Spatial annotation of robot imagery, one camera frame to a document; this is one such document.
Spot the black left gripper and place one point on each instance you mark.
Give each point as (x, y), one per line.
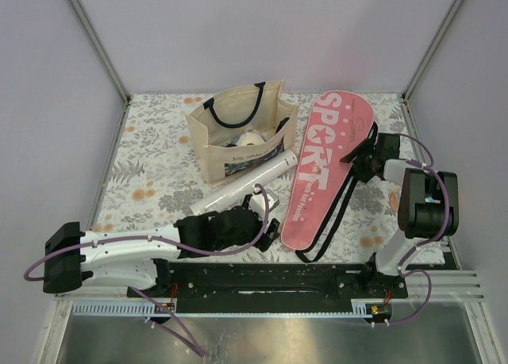
(271, 234)

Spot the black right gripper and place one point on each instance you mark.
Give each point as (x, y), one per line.
(366, 147)

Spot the white shuttlecock tube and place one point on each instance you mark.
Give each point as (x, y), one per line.
(234, 191)

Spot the pink racket cover bag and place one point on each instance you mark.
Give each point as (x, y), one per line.
(339, 121)

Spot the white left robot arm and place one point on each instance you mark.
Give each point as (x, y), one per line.
(140, 259)

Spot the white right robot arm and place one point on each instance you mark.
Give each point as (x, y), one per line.
(427, 208)

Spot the clear bottle pink cap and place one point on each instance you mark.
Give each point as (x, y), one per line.
(394, 199)

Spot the white tape roll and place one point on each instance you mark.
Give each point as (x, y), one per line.
(250, 138)

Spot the beige canvas tote bag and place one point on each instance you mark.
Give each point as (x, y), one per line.
(216, 124)

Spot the floral table mat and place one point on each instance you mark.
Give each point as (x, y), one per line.
(155, 178)

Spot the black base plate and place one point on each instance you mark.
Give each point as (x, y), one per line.
(271, 288)

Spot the white slotted cable duct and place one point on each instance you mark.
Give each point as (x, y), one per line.
(117, 308)

